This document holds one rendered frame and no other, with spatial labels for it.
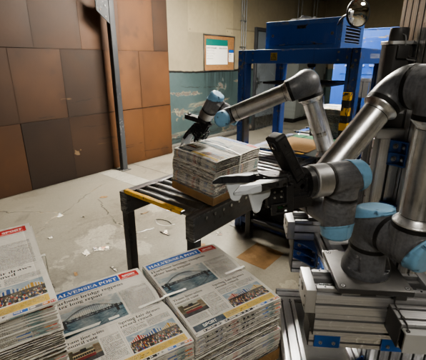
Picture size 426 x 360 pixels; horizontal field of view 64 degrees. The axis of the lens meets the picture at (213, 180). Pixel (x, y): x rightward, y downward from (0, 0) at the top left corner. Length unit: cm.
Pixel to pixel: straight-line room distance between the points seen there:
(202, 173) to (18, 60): 316
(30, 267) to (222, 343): 51
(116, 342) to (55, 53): 398
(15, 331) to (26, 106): 385
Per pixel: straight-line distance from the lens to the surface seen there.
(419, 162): 99
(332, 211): 84
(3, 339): 73
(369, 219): 112
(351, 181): 81
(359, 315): 129
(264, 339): 110
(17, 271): 82
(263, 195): 68
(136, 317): 99
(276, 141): 69
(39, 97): 450
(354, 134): 98
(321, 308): 124
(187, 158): 169
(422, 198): 102
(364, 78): 487
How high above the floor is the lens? 147
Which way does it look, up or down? 19 degrees down
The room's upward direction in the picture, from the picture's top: straight up
